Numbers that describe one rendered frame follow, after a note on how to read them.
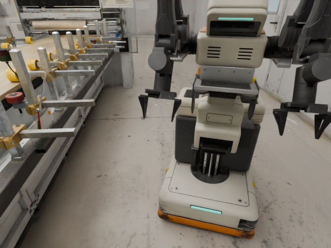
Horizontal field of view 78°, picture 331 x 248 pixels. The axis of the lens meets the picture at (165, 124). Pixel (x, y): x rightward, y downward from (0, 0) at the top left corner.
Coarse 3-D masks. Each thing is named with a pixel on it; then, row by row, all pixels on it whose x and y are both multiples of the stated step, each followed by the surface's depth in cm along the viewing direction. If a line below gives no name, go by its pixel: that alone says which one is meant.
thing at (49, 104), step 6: (24, 102) 112; (42, 102) 112; (48, 102) 112; (54, 102) 113; (60, 102) 113; (66, 102) 113; (72, 102) 113; (78, 102) 114; (84, 102) 114; (90, 102) 114; (18, 108) 113
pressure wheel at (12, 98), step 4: (16, 92) 113; (20, 92) 113; (8, 96) 108; (12, 96) 108; (16, 96) 108; (20, 96) 110; (8, 100) 108; (12, 100) 108; (16, 100) 109; (20, 100) 110; (20, 112) 115
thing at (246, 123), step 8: (248, 120) 117; (248, 128) 110; (240, 136) 114; (248, 136) 112; (200, 144) 108; (208, 144) 105; (216, 144) 105; (224, 144) 104; (240, 144) 116; (248, 144) 115; (208, 152) 115; (216, 152) 114; (224, 152) 113
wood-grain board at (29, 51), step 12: (48, 36) 310; (60, 36) 310; (84, 36) 310; (12, 48) 228; (24, 48) 228; (36, 48) 228; (48, 48) 228; (24, 60) 180; (0, 72) 148; (0, 84) 126; (12, 84) 126; (0, 96) 111
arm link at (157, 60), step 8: (176, 40) 66; (160, 48) 59; (176, 48) 66; (152, 56) 59; (160, 56) 59; (168, 56) 68; (176, 56) 67; (152, 64) 60; (160, 64) 59; (168, 64) 62; (160, 72) 63
